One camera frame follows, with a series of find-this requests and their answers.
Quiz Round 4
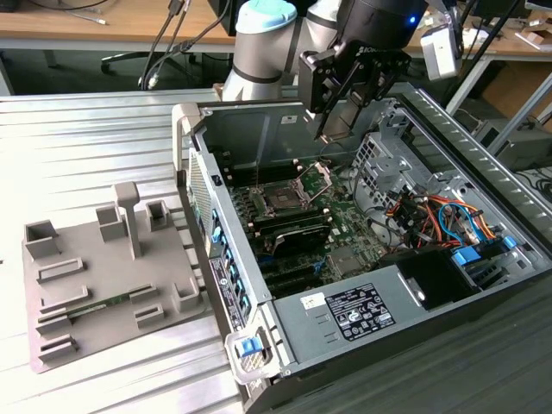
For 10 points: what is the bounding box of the thin cable with metal tip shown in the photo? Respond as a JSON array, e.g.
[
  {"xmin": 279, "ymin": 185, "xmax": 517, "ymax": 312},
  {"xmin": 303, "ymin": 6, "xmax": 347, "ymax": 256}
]
[{"xmin": 137, "ymin": 0, "xmax": 191, "ymax": 91}]

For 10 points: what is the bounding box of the silver table leg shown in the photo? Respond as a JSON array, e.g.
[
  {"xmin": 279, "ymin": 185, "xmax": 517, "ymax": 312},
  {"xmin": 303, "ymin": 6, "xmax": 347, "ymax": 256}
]
[{"xmin": 495, "ymin": 71, "xmax": 552, "ymax": 152}]

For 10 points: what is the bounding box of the grey case corner handle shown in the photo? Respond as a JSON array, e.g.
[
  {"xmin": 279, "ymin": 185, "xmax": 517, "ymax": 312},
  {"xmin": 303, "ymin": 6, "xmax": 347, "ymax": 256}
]
[{"xmin": 171, "ymin": 103, "xmax": 204, "ymax": 173}]

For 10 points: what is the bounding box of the open grey PC case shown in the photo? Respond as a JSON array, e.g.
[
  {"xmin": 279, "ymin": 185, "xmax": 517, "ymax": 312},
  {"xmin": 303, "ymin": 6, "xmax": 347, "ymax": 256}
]
[{"xmin": 171, "ymin": 80, "xmax": 552, "ymax": 414}]

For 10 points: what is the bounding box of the silver chipset heatsink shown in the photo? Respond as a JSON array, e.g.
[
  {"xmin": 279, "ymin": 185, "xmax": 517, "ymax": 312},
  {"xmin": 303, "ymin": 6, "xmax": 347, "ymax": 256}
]
[{"xmin": 326, "ymin": 247, "xmax": 368, "ymax": 278}]

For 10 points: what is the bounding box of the blue disk carrier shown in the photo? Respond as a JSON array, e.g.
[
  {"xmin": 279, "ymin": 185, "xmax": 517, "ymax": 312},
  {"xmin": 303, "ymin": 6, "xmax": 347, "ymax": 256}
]
[{"xmin": 451, "ymin": 245, "xmax": 483, "ymax": 269}]

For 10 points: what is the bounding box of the green RAM stick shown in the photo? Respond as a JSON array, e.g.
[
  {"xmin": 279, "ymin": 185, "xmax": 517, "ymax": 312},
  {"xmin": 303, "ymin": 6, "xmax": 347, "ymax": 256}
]
[{"xmin": 67, "ymin": 292, "xmax": 133, "ymax": 319}]

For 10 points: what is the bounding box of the black office chair base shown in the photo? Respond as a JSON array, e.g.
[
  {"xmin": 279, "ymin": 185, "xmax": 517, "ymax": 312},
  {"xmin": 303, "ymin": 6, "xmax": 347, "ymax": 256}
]
[{"xmin": 101, "ymin": 51, "xmax": 195, "ymax": 87}]

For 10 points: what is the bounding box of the grey power supply with labels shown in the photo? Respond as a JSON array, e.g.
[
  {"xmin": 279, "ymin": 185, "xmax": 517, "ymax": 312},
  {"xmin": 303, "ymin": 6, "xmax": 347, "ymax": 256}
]
[{"xmin": 271, "ymin": 263, "xmax": 428, "ymax": 364}]

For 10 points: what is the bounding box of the black RAM slot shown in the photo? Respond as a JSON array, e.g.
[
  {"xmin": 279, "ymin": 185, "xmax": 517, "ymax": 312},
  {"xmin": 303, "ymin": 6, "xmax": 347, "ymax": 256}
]
[
  {"xmin": 254, "ymin": 213, "xmax": 331, "ymax": 237},
  {"xmin": 252, "ymin": 205, "xmax": 324, "ymax": 228}
]

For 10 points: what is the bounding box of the orange wire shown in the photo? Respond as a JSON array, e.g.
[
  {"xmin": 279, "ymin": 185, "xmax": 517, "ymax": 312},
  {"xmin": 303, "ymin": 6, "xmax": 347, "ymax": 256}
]
[{"xmin": 424, "ymin": 196, "xmax": 499, "ymax": 241}]

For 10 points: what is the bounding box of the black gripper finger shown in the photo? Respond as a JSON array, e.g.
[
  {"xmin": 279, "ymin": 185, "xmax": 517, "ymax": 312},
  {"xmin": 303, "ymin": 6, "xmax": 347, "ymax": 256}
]
[
  {"xmin": 298, "ymin": 48, "xmax": 360, "ymax": 142},
  {"xmin": 347, "ymin": 51, "xmax": 413, "ymax": 130}
]

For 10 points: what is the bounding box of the green motherboard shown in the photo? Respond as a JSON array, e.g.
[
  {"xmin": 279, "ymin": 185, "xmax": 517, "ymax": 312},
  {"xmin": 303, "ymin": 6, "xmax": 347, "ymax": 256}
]
[{"xmin": 227, "ymin": 162, "xmax": 392, "ymax": 299}]

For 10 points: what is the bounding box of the blue case latch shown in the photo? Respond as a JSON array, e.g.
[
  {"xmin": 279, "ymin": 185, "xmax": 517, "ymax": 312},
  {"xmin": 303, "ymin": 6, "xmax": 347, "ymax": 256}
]
[{"xmin": 235, "ymin": 338, "xmax": 263, "ymax": 358}]

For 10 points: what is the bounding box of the blue wire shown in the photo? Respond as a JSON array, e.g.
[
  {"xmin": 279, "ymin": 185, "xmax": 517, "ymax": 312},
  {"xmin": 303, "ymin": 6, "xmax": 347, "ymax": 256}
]
[{"xmin": 437, "ymin": 201, "xmax": 482, "ymax": 248}]

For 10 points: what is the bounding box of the grey computer box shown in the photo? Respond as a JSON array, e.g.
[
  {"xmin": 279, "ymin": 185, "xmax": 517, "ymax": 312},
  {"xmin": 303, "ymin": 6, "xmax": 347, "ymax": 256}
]
[{"xmin": 472, "ymin": 116, "xmax": 552, "ymax": 173}]

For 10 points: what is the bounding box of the thick black camera cable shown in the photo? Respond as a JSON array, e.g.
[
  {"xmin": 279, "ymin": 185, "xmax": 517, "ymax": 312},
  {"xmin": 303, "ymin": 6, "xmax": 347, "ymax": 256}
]
[{"xmin": 148, "ymin": 0, "xmax": 242, "ymax": 87}]

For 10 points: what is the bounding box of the black monitor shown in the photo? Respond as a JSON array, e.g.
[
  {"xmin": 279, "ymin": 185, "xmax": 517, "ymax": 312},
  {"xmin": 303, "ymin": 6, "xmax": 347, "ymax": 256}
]
[{"xmin": 468, "ymin": 0, "xmax": 532, "ymax": 21}]

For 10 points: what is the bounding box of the grey handle with blue latch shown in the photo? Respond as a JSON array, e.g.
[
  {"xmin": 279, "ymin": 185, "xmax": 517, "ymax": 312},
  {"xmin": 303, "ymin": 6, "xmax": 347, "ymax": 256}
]
[{"xmin": 223, "ymin": 325, "xmax": 282, "ymax": 386}]

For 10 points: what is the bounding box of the wooden desk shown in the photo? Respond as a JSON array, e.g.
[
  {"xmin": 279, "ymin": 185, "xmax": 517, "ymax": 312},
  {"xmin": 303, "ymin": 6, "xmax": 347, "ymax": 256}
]
[{"xmin": 0, "ymin": 0, "xmax": 552, "ymax": 114}]

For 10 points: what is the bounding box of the brown cardboard piece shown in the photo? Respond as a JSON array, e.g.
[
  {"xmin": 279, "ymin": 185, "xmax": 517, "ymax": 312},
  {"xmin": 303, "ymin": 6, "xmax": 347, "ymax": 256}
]
[{"xmin": 516, "ymin": 28, "xmax": 548, "ymax": 47}]

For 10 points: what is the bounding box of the grey plastic parts rack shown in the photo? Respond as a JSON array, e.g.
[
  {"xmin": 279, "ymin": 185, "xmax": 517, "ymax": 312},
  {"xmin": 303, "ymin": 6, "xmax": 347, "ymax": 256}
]
[{"xmin": 21, "ymin": 181, "xmax": 208, "ymax": 375}]

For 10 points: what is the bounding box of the silver perforated drive cage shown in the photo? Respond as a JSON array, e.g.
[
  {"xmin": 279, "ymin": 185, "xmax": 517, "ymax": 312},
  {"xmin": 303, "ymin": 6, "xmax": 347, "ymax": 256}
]
[{"xmin": 351, "ymin": 131, "xmax": 432, "ymax": 212}]

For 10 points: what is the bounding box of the metal socket cover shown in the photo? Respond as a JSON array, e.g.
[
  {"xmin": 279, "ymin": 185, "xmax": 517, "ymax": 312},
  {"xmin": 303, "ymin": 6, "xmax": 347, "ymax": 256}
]
[{"xmin": 294, "ymin": 160, "xmax": 334, "ymax": 204}]

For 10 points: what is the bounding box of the black plastic box cover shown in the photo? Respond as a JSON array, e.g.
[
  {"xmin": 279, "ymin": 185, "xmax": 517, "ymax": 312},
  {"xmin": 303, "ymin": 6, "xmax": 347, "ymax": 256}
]
[{"xmin": 378, "ymin": 248, "xmax": 483, "ymax": 312}]

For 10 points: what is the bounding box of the black expansion slot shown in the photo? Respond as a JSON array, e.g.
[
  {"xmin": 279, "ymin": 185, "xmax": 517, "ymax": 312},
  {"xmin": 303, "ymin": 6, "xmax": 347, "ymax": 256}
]
[
  {"xmin": 263, "ymin": 271, "xmax": 324, "ymax": 298},
  {"xmin": 257, "ymin": 257, "xmax": 318, "ymax": 284}
]

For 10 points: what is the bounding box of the black slanted pole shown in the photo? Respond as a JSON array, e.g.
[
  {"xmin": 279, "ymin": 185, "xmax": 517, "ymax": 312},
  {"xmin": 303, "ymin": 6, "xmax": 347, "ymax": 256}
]
[{"xmin": 443, "ymin": 0, "xmax": 525, "ymax": 104}]

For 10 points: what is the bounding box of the CPU socket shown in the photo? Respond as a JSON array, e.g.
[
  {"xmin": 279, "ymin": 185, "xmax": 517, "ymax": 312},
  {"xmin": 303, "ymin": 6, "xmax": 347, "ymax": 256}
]
[{"xmin": 251, "ymin": 180, "xmax": 311, "ymax": 217}]

